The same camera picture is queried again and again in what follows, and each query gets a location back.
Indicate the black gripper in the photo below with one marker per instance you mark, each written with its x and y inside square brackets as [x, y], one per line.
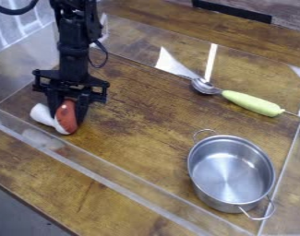
[86, 91]

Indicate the red and white toy mushroom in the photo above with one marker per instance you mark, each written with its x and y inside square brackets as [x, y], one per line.
[63, 121]

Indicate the silver metal pot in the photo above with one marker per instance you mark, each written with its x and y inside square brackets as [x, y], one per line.
[232, 174]

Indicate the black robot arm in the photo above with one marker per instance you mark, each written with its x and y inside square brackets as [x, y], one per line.
[79, 29]

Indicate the clear acrylic enclosure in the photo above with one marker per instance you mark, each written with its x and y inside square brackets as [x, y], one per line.
[114, 179]

